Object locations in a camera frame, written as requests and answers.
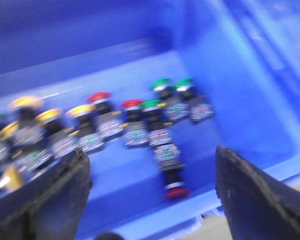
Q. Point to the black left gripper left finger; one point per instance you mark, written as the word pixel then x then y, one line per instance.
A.
pixel 51 206

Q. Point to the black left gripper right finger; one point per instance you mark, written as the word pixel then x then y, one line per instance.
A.
pixel 256 205

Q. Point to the blue source bin with buttons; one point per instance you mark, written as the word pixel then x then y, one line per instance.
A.
pixel 243 55

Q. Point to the yellow push button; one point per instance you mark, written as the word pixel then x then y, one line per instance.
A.
pixel 89 139

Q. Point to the red button lying upside down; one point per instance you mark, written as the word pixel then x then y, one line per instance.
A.
pixel 168 158

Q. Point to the red push button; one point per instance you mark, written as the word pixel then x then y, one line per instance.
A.
pixel 107 120

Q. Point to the red button centre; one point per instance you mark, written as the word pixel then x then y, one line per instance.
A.
pixel 135 132

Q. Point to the green button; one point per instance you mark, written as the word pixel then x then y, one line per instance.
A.
pixel 158 134
pixel 199 108
pixel 174 108

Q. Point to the green button centre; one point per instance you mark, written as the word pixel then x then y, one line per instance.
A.
pixel 158 134

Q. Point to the green button left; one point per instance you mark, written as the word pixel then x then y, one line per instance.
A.
pixel 174 108

